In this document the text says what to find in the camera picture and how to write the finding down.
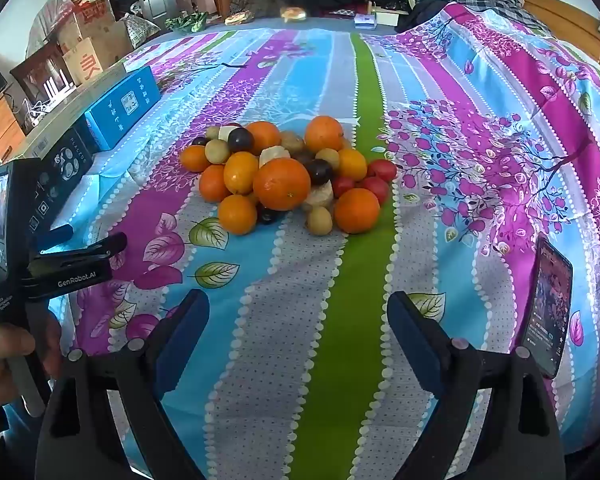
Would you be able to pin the yellow snack packet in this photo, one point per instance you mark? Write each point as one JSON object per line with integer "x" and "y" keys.
{"x": 237, "y": 18}

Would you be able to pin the person's left hand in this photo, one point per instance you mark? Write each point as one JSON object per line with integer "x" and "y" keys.
{"x": 0, "y": 360}

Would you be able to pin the round folding table top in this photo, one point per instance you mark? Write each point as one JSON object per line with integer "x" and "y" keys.
{"x": 50, "y": 15}

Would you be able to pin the pile of oranges and plums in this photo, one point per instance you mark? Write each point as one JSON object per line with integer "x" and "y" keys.
{"x": 281, "y": 183}

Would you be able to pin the dark wooden desk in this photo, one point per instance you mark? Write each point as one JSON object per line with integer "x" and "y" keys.
{"x": 35, "y": 67}

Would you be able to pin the small blue white box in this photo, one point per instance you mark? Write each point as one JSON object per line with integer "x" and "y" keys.
{"x": 365, "y": 21}

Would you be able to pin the patterned bag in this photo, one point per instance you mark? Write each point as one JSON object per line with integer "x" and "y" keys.
{"x": 140, "y": 27}

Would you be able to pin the stacked cardboard boxes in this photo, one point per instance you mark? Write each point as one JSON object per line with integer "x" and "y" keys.
{"x": 82, "y": 62}

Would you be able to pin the white router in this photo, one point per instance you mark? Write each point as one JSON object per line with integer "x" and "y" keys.
{"x": 55, "y": 85}

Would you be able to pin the plain cardboard box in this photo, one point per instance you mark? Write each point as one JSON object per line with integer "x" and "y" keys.
{"x": 100, "y": 30}

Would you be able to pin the black smartphone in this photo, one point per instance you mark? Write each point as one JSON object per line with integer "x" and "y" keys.
{"x": 547, "y": 305}

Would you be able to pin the black product box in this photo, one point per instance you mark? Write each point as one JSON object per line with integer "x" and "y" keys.
{"x": 65, "y": 165}

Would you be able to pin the wooden headboard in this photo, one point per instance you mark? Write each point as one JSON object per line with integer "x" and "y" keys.
{"x": 570, "y": 30}

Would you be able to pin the flat cardboard gift box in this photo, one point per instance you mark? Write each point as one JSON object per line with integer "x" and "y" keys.
{"x": 125, "y": 105}

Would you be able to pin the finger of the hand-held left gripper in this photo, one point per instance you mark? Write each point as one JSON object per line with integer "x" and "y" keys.
{"x": 80, "y": 255}
{"x": 57, "y": 237}

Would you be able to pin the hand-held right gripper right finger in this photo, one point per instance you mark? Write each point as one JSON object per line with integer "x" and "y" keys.
{"x": 415, "y": 345}

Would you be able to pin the floral striped bed sheet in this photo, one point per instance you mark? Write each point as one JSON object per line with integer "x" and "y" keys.
{"x": 360, "y": 285}

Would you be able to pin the orange snack packet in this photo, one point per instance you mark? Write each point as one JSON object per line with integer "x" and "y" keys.
{"x": 292, "y": 12}

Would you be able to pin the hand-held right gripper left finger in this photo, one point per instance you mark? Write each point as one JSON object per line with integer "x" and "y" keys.
{"x": 182, "y": 340}

